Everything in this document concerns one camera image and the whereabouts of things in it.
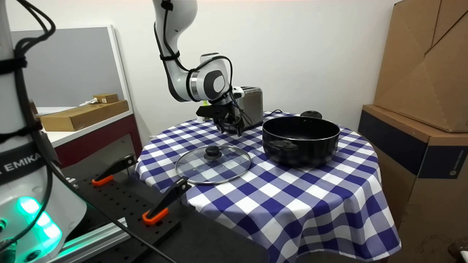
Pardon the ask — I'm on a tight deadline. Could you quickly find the black clamp with orange handle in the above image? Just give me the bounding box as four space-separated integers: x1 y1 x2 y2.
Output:
91 154 138 187
142 177 193 225

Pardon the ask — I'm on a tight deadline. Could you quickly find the small cardboard box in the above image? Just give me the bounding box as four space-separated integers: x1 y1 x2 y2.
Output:
93 93 120 104

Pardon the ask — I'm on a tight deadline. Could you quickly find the black cooking pot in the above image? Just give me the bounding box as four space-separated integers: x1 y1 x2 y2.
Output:
262 116 341 169

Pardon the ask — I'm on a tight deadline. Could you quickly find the grey partition panel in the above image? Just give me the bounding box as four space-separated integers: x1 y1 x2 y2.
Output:
10 25 133 110

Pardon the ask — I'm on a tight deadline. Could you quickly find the cardboard box with dark band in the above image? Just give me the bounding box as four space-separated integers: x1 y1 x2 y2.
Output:
358 104 468 263

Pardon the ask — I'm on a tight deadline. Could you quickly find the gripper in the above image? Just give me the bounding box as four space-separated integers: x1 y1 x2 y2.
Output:
211 102 245 137

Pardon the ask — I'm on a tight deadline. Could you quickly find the white and maroon desk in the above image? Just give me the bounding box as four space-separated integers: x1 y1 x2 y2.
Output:
36 105 143 169

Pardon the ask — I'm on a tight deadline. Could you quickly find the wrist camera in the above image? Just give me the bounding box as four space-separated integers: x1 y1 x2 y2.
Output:
196 104 219 119

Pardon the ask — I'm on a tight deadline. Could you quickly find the glass pot lid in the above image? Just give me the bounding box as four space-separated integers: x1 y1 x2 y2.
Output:
175 145 252 185

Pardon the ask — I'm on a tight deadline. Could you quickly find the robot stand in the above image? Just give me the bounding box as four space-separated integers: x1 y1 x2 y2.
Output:
47 161 272 263

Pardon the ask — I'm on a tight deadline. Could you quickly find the silver toaster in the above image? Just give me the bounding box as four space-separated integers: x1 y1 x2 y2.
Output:
233 86 264 131

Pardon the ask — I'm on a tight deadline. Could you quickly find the blue white checked tablecloth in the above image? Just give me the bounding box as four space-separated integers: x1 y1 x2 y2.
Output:
135 111 402 263

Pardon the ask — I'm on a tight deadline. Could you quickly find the flat cardboard box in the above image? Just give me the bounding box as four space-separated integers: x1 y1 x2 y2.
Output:
39 99 130 132

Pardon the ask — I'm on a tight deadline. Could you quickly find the large plain cardboard box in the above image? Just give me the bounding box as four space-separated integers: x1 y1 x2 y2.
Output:
373 0 468 133

